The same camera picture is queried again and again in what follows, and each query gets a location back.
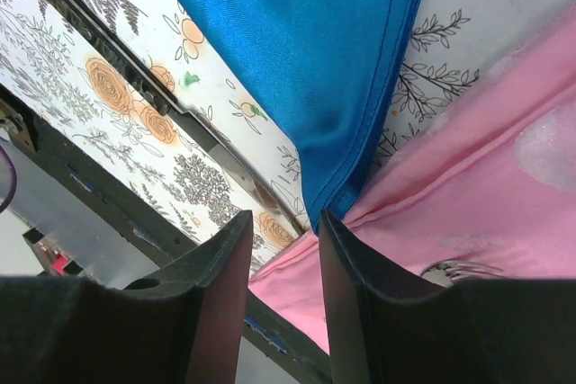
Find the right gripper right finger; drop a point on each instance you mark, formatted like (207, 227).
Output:
(387, 325)

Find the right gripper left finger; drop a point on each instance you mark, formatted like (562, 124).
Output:
(180, 324)

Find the blue cloth napkin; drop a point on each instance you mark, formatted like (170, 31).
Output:
(324, 71)

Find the silver fork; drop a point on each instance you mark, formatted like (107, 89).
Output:
(450, 272)

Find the pink floral placemat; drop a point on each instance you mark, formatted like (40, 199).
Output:
(492, 180)

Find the floral tablecloth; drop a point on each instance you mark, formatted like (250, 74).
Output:
(77, 91)

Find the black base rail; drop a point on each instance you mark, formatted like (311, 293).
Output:
(154, 237)

